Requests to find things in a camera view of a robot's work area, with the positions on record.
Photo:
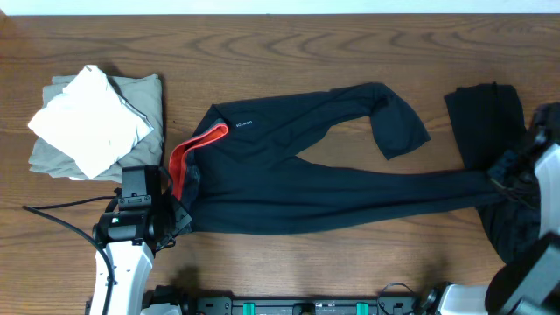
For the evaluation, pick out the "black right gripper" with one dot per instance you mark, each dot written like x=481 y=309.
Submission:
x=498 y=174

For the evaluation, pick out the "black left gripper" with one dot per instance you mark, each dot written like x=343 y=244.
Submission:
x=182 y=215

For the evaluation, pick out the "black leggings with red waistband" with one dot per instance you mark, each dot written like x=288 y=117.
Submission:
x=241 y=171

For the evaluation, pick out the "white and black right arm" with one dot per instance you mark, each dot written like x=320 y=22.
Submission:
x=529 y=284

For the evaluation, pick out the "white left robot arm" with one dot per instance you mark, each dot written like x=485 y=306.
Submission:
x=122 y=272

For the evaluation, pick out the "black folded garment at right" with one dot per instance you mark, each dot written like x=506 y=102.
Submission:
x=487 y=120

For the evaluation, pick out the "white folded shirt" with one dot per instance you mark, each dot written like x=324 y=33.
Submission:
x=91 y=123

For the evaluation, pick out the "grey-green folded garment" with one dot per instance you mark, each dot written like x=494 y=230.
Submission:
x=145 y=95

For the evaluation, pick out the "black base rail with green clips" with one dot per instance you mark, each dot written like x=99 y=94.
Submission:
x=306 y=306

